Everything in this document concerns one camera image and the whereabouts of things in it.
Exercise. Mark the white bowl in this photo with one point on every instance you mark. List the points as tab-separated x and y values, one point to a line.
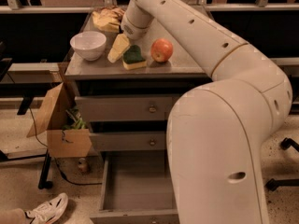
89	45

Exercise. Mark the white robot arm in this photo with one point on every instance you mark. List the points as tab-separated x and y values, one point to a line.
215	131

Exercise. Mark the grey drawer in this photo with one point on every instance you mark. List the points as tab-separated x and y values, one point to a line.
128	141
125	108
136	189

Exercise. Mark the grey top drawer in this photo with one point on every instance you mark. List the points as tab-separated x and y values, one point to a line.
125	108

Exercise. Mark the red apple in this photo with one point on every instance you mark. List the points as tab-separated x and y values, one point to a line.
161	50

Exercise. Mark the small can on floor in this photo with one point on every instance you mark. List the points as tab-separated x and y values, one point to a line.
83	166

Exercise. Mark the green items in box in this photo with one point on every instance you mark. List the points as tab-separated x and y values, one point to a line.
74	120

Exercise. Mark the grey drawer cabinet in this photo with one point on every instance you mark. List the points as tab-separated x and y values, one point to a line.
103	78

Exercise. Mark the black table leg left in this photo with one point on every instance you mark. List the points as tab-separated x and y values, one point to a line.
44	183

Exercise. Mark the green yellow sponge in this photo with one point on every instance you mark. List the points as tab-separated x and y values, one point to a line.
133	59

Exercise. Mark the white sneaker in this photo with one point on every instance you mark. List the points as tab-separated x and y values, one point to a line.
49	211

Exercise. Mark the grey bottom drawer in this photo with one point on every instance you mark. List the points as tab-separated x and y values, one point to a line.
136	189

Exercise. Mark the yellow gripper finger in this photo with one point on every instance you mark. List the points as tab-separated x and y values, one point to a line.
120	46

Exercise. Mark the grey middle drawer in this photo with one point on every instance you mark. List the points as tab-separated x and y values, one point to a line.
128	141

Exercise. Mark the cardboard box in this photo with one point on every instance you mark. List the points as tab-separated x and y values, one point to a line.
50	119

